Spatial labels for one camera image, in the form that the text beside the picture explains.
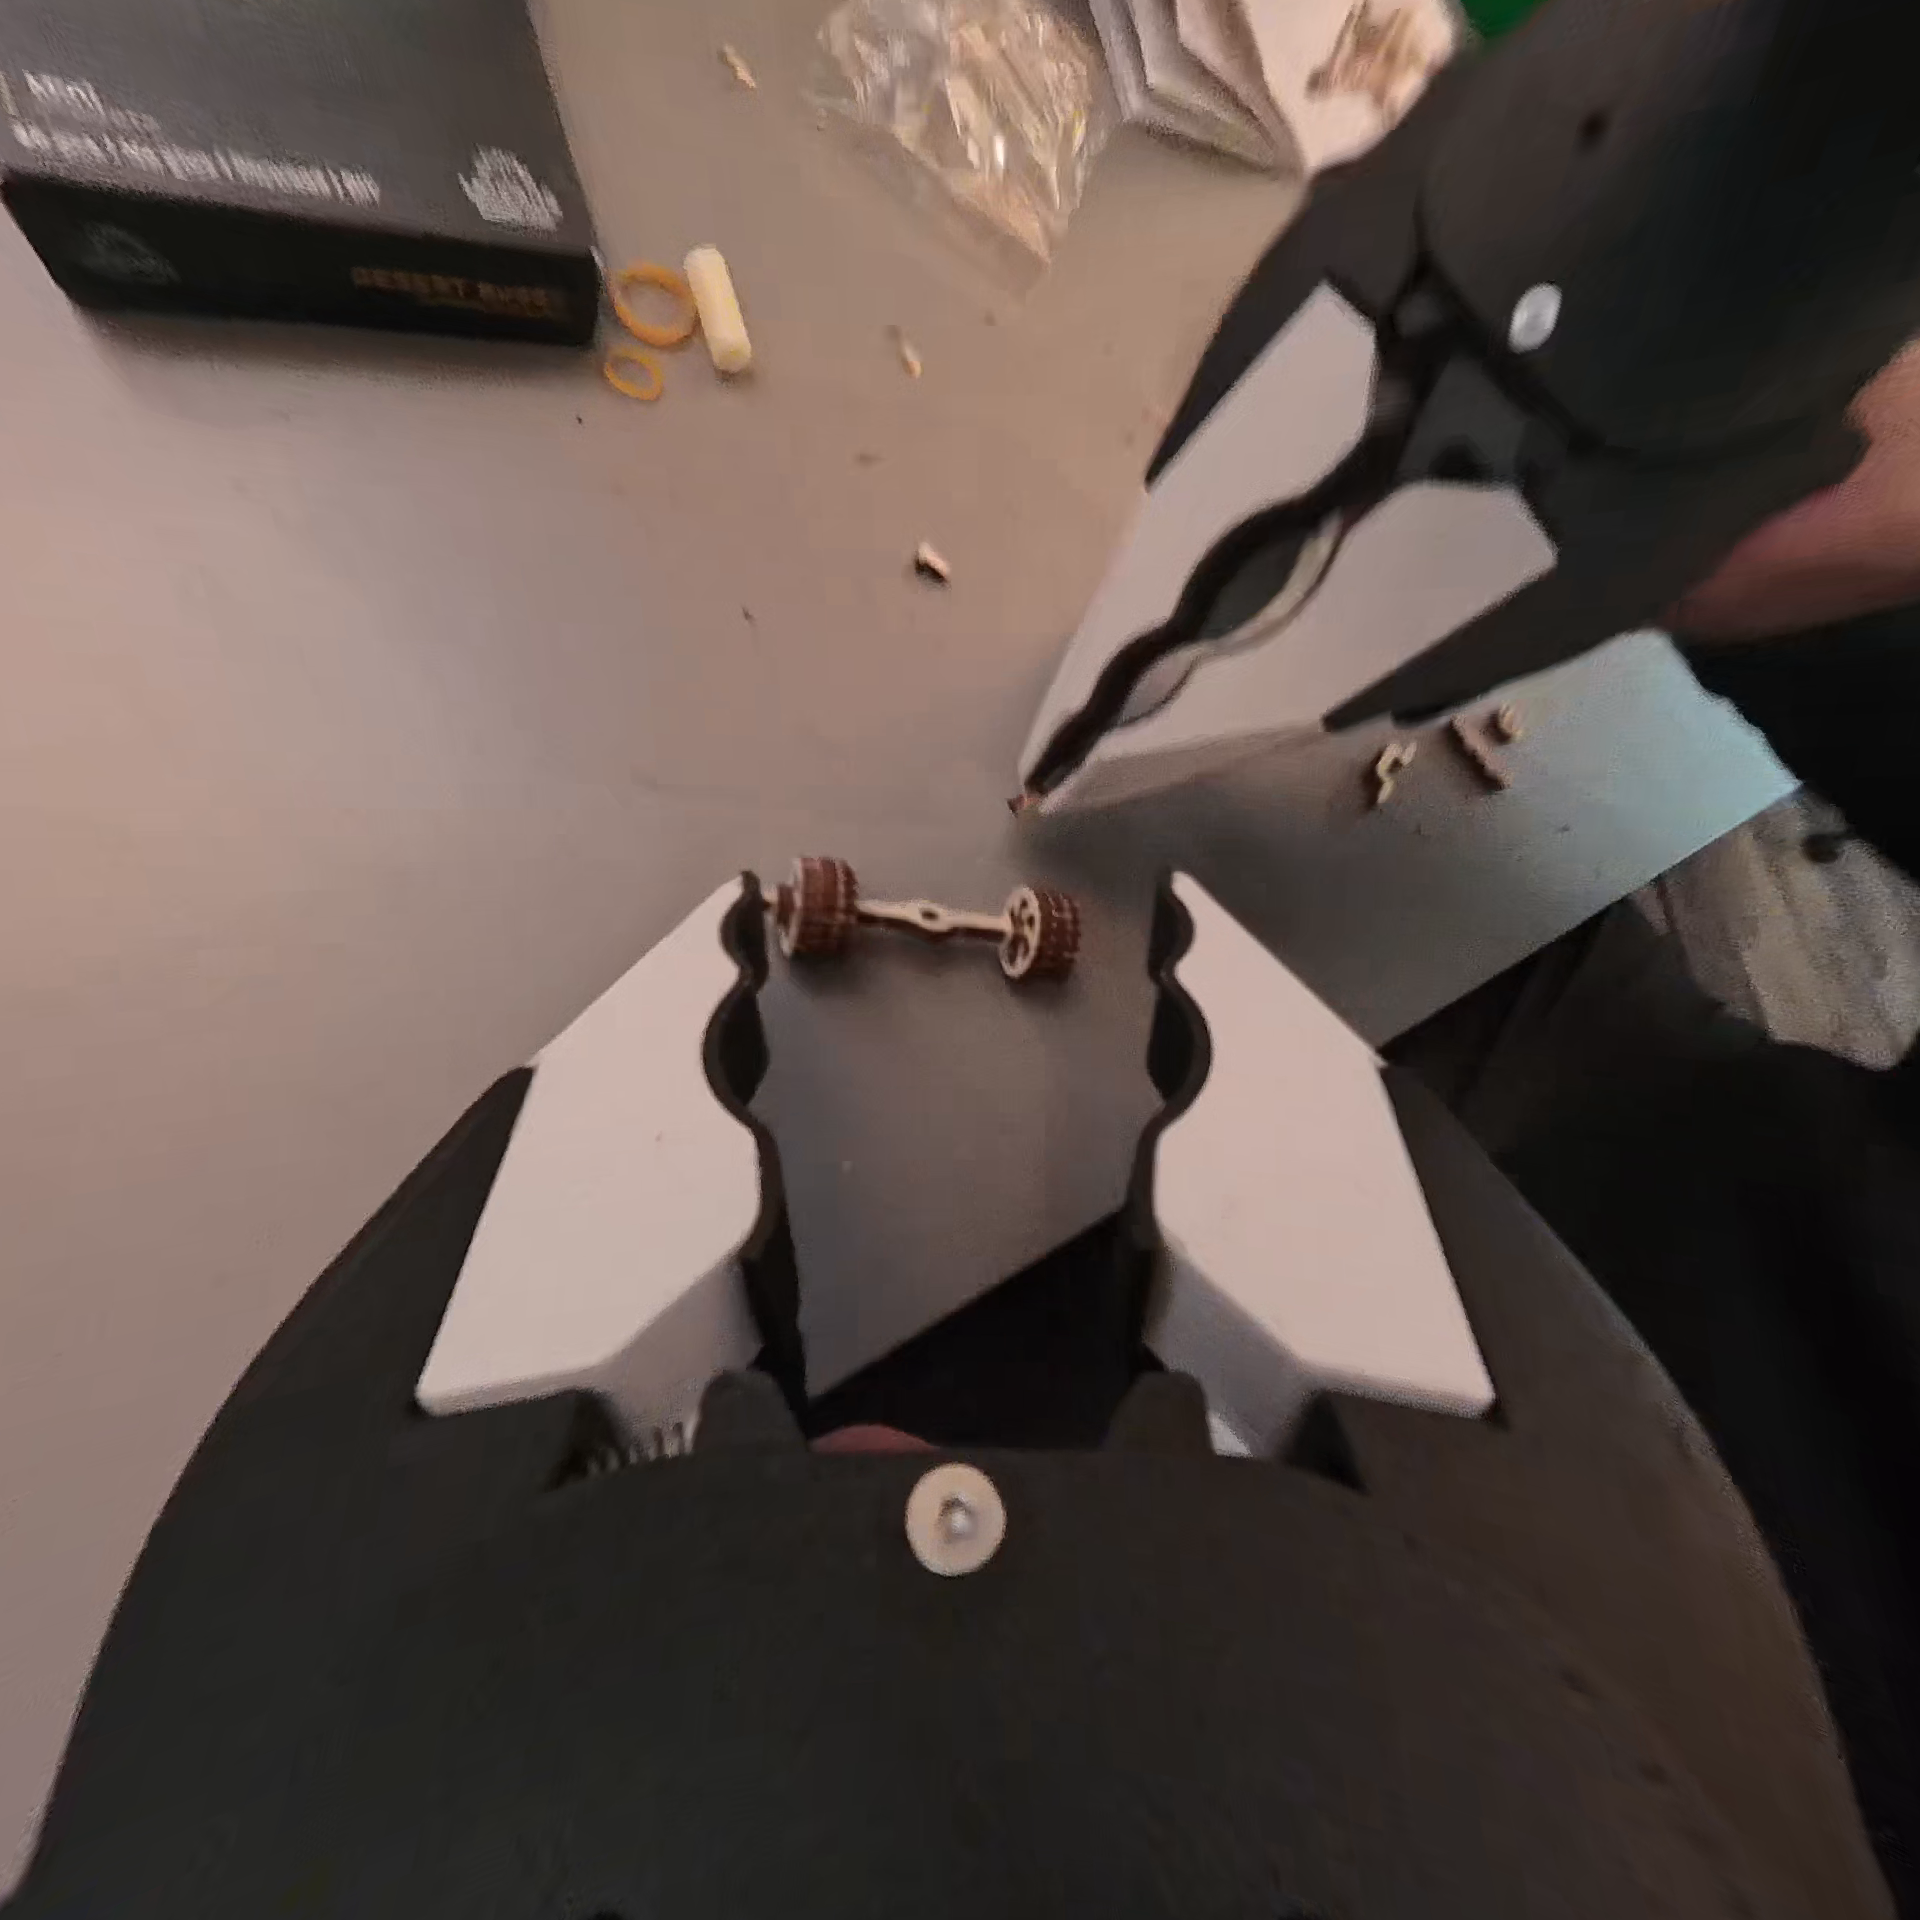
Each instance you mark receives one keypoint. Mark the black model kit box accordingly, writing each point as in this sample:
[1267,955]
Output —
[224,119]

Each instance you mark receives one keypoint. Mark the wooden wheel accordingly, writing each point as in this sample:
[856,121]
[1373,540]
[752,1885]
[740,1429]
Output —
[819,909]

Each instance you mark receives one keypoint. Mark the small cream cylinder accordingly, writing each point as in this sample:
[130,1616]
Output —
[720,308]

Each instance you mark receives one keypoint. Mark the assembly instruction booklet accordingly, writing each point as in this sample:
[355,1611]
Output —
[1202,61]

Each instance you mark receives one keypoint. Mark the wooden peg part dark tip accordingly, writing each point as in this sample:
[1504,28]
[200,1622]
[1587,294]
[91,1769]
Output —
[1490,750]

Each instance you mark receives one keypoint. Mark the tiny wooden block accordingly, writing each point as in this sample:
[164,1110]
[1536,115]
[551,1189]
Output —
[934,560]

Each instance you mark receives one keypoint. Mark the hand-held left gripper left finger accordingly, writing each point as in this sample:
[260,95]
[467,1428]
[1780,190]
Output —
[600,1230]

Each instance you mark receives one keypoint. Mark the person's right hand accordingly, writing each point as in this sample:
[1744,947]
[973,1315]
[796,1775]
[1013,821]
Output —
[1829,540]

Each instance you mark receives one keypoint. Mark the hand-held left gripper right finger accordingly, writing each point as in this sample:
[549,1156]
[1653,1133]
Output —
[1306,1230]

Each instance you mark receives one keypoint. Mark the clear plastic bag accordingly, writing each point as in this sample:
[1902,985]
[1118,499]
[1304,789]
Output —
[960,107]

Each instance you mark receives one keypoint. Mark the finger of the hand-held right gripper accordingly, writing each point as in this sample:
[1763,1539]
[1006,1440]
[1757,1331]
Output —
[1395,599]
[1261,435]

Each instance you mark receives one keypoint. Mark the person's black-clothed body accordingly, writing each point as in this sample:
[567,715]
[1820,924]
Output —
[1724,1350]

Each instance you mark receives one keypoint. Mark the small wooden clip part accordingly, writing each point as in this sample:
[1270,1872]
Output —
[735,64]

